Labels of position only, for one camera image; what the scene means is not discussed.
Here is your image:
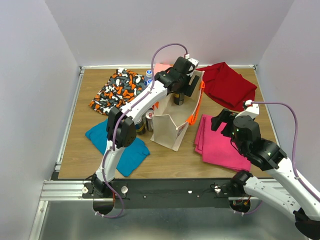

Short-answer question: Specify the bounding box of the dark can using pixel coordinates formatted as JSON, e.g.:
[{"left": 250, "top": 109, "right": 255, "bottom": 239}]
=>
[{"left": 173, "top": 93, "right": 185, "bottom": 106}]

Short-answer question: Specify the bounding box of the Pocari Sweat bottle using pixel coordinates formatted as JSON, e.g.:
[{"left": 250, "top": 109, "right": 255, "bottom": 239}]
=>
[
  {"left": 144, "top": 69, "right": 153, "bottom": 85},
  {"left": 146, "top": 79, "right": 153, "bottom": 87}
]

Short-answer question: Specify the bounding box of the beige canvas tote bag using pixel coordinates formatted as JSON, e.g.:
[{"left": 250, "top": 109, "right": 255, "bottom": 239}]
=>
[{"left": 150, "top": 70, "right": 205, "bottom": 151}]

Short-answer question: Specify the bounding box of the red bull can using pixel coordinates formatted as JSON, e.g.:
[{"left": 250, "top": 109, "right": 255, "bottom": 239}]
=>
[{"left": 145, "top": 109, "right": 154, "bottom": 132}]

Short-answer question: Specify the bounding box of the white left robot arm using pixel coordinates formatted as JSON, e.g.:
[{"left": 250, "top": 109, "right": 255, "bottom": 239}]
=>
[{"left": 91, "top": 55, "right": 200, "bottom": 198}]

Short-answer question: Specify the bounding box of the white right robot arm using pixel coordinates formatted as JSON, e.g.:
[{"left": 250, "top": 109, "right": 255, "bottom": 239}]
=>
[{"left": 211, "top": 107, "right": 320, "bottom": 240}]

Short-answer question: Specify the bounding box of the light pink printed cloth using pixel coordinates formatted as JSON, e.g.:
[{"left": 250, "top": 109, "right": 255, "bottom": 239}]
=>
[{"left": 153, "top": 63, "right": 172, "bottom": 78}]

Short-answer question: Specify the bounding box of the dark red cloth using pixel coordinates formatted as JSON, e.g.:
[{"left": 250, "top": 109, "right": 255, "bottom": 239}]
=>
[{"left": 197, "top": 62, "right": 257, "bottom": 112}]

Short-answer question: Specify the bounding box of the magenta folded cloth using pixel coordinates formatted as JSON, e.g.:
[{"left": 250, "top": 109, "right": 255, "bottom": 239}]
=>
[{"left": 194, "top": 114, "right": 251, "bottom": 172}]

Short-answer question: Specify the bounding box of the orange camouflage cloth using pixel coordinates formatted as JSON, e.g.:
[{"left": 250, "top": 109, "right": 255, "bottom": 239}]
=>
[{"left": 89, "top": 68, "right": 146, "bottom": 115}]

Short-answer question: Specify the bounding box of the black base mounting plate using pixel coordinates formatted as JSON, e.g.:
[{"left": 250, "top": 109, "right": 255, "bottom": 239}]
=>
[{"left": 82, "top": 178, "right": 260, "bottom": 213}]

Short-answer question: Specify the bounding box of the teal folded cloth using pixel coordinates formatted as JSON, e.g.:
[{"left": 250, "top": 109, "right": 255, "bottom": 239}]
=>
[{"left": 85, "top": 119, "right": 150, "bottom": 177}]

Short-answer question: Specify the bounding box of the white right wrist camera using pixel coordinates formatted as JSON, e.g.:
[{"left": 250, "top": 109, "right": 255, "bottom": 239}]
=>
[{"left": 236, "top": 100, "right": 260, "bottom": 119}]

